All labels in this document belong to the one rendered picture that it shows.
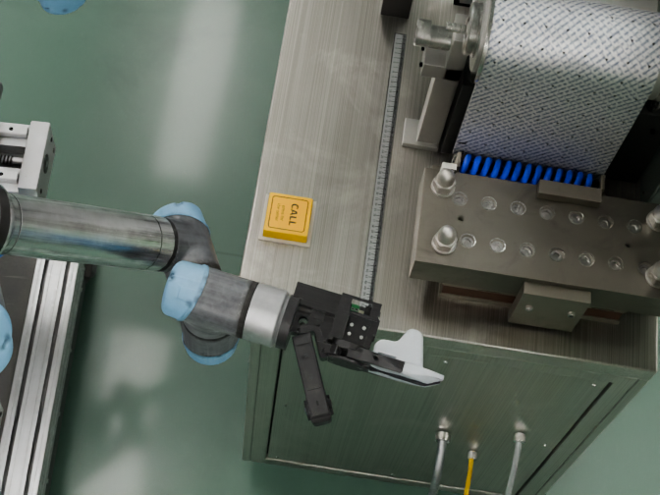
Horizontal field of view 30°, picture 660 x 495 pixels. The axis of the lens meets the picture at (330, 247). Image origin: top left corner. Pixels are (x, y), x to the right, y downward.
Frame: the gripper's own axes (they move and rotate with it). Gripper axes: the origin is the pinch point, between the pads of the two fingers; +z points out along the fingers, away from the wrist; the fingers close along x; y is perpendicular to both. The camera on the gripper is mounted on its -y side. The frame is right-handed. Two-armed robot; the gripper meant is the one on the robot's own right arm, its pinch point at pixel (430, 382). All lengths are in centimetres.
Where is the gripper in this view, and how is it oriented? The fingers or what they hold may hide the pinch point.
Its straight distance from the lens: 156.4
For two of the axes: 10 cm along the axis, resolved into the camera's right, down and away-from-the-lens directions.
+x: -0.1, 2.2, 9.8
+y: 2.9, -9.3, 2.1
